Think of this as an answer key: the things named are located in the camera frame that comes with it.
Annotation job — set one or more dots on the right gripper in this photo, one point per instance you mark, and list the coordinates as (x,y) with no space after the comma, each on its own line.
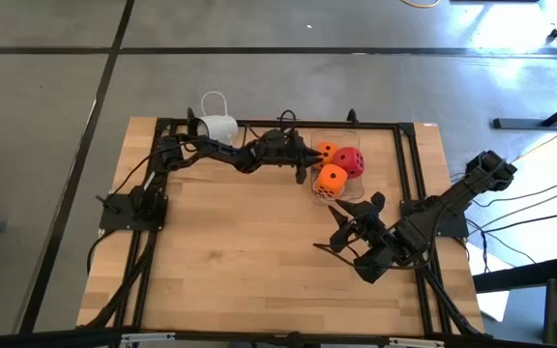
(380,241)

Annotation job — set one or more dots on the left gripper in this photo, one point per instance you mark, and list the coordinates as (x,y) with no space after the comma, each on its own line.
(278,150)

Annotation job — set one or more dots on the large orange foam die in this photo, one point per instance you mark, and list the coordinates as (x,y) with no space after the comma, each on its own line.
(336,181)
(332,157)

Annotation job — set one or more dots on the large red foam die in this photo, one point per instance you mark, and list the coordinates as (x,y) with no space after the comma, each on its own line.
(351,166)

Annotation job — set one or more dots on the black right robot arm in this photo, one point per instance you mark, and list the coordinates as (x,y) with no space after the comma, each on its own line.
(452,198)

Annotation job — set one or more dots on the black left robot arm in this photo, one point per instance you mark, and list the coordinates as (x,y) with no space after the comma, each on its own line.
(211,152)

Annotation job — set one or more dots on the clear plastic container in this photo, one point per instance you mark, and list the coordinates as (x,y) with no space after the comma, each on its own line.
(348,137)

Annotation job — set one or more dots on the white mug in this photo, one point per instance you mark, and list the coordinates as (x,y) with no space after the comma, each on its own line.
(220,129)

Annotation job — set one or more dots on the black floor beam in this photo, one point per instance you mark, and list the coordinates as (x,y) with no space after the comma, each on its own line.
(520,275)

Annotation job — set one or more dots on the black desk leg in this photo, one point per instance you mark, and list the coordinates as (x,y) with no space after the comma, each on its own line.
(525,123)

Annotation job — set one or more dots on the black aluminium frame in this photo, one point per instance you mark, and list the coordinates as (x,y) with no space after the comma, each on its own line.
(356,124)

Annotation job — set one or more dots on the silver metal bracket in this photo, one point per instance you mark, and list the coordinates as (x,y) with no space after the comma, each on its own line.
(148,337)
(414,342)

